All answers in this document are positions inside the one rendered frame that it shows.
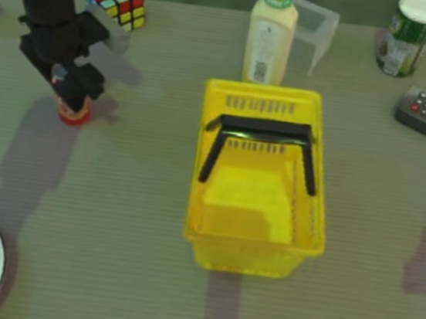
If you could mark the cream bottle green cap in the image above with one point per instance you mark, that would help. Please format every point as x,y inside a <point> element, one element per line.
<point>270,38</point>

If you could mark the green canister with white lid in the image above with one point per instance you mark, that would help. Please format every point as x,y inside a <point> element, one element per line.
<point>406,39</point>

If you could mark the multicoloured puzzle cube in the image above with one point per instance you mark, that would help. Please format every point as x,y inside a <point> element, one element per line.
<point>120,0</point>

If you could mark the red round object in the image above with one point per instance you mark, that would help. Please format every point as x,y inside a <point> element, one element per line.
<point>74,115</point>

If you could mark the clear plastic box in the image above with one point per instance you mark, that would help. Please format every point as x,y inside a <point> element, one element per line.
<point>316,28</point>

